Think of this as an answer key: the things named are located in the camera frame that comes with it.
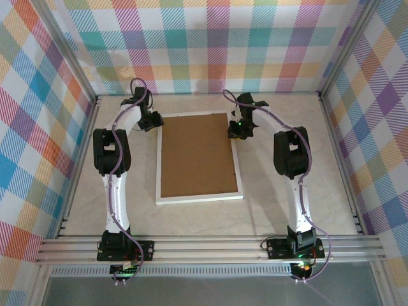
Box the white picture frame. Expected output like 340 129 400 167
155 110 245 206

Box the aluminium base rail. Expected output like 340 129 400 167
34 236 386 266

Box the colourful plaid backdrop panel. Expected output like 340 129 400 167
321 0 408 284
0 0 96 293
50 0 364 96

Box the aluminium side rail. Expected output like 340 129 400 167
318 91 367 237
55 95 101 240

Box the slotted grey cable duct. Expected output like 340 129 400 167
50 266 293 278

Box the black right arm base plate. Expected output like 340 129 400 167
265 236 326 261

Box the brown frame backing board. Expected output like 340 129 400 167
160 113 240 198

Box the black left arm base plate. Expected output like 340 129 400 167
96 239 156 263

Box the aluminium corner post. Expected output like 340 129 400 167
30 0 98 101
317 0 385 96

